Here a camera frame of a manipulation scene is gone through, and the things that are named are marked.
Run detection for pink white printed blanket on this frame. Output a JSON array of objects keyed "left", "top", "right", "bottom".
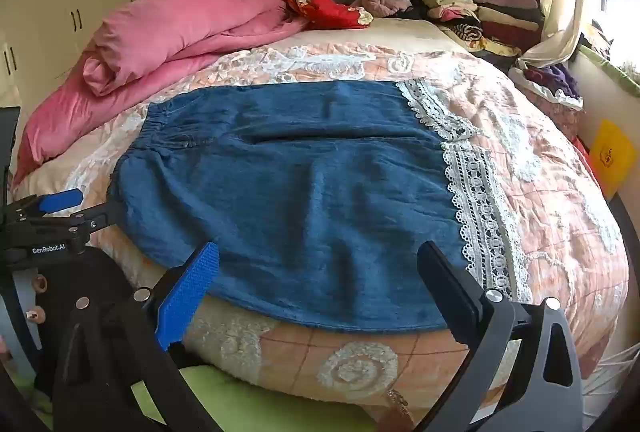
[{"left": 10, "top": 17, "right": 631, "bottom": 419}]

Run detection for pink duvet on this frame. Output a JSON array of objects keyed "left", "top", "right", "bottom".
[{"left": 10, "top": 0, "right": 308, "bottom": 188}]

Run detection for blue denim pants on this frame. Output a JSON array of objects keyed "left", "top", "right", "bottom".
[{"left": 107, "top": 80, "right": 533, "bottom": 333}]

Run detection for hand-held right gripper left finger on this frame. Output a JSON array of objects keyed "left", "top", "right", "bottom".
[{"left": 52, "top": 241, "right": 221, "bottom": 432}]

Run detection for purple cloth with white ruffle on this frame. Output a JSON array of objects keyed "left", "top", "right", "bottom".
[{"left": 510, "top": 62, "right": 584, "bottom": 109}]

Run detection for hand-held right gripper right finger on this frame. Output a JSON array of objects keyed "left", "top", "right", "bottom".
[{"left": 412, "top": 239, "right": 586, "bottom": 432}]

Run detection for red patterned cloth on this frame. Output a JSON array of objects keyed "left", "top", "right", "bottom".
[{"left": 277, "top": 0, "right": 375, "bottom": 30}]

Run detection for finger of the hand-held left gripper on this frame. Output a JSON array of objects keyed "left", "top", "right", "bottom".
[
  {"left": 29, "top": 201, "right": 124, "bottom": 239},
  {"left": 11, "top": 188, "right": 85, "bottom": 219}
]

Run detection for mauve fluffy cloth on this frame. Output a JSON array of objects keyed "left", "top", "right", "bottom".
[{"left": 350, "top": 0, "right": 413, "bottom": 19}]

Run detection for lime green cloth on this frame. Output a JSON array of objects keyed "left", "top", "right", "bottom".
[{"left": 130, "top": 364, "right": 376, "bottom": 432}]

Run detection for yellow bag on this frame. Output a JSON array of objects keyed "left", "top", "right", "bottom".
[{"left": 589, "top": 119, "right": 638, "bottom": 199}]

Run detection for pile of folded clothes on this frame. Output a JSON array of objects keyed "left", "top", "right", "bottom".
[{"left": 400, "top": 0, "right": 546, "bottom": 58}]

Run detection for person's left hand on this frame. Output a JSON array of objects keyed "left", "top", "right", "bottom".
[{"left": 25, "top": 273, "right": 50, "bottom": 324}]

